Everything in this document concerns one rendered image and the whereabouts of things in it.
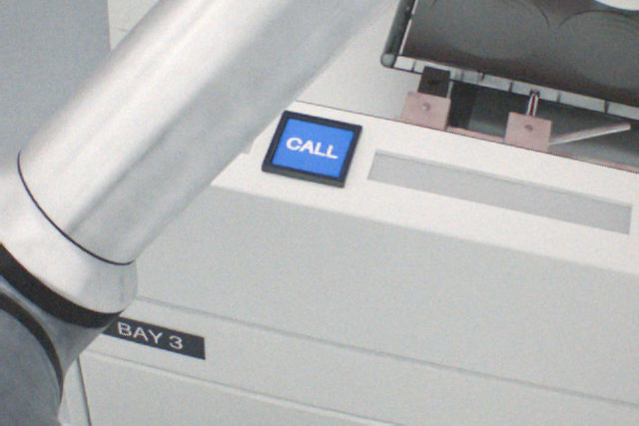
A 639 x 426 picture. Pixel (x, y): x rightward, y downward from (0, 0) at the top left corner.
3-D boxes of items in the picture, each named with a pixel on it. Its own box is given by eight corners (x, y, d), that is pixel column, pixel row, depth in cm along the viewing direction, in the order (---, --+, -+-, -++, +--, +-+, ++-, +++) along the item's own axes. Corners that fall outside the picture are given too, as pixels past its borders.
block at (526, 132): (504, 137, 102) (509, 109, 99) (546, 146, 101) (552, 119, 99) (489, 210, 96) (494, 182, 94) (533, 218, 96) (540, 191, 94)
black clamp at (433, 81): (421, 85, 105) (424, 60, 103) (448, 90, 105) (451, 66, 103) (413, 113, 102) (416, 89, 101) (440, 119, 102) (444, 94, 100)
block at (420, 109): (404, 116, 103) (408, 88, 100) (447, 125, 102) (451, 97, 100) (383, 188, 97) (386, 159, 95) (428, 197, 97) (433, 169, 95)
